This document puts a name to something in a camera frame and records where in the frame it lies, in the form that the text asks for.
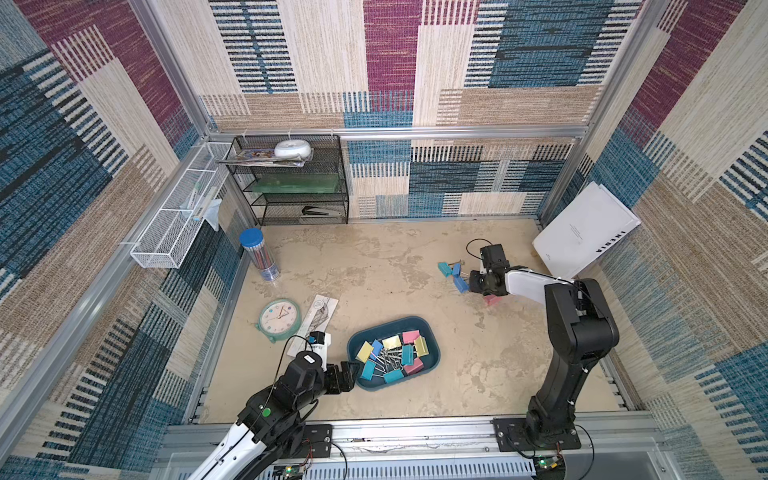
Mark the pink binder clip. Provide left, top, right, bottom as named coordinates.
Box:
left=401, top=330, right=421, bottom=345
left=483, top=295, right=501, bottom=307
left=403, top=358, right=424, bottom=376

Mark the yellow binder clip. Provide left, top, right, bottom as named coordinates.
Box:
left=413, top=336, right=430, bottom=358
left=381, top=335, right=402, bottom=351
left=355, top=341, right=373, bottom=364

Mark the teal binder clip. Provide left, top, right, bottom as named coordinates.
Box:
left=401, top=344, right=415, bottom=366
left=360, top=360, right=377, bottom=381
left=438, top=261, right=463, bottom=277
left=383, top=369, right=405, bottom=384

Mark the teal plastic storage box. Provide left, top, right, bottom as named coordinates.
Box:
left=347, top=316, right=440, bottom=391

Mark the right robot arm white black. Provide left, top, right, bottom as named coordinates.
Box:
left=469, top=244, right=620, bottom=453

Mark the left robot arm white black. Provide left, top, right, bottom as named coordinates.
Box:
left=191, top=351, right=362, bottom=479

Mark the white binder folder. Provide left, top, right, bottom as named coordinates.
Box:
left=533, top=182, right=641, bottom=278

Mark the green round clock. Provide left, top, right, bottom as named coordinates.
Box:
left=256, top=299, right=302, bottom=343

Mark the white packaged item flat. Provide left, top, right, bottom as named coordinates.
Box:
left=286, top=295, right=339, bottom=360

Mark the clear tube of coloured pencils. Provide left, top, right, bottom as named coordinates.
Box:
left=239, top=228, right=280, bottom=282

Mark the black stapler on shelf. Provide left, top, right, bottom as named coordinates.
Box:
left=302, top=205, right=343, bottom=218

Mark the green tray on shelf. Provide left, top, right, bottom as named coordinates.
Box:
left=245, top=174, right=340, bottom=194

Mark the black mesh shelf rack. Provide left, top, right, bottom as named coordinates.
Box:
left=217, top=134, right=350, bottom=226

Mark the magazine on shelf top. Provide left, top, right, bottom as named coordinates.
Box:
left=217, top=149, right=310, bottom=168

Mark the white round device on shelf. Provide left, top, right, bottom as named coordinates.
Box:
left=274, top=139, right=312, bottom=160

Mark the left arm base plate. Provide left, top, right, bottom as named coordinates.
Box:
left=282, top=423, right=333, bottom=459

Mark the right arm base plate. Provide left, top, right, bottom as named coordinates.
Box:
left=491, top=417, right=582, bottom=452

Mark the white wire wall basket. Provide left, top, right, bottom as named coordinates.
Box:
left=131, top=142, right=229, bottom=269

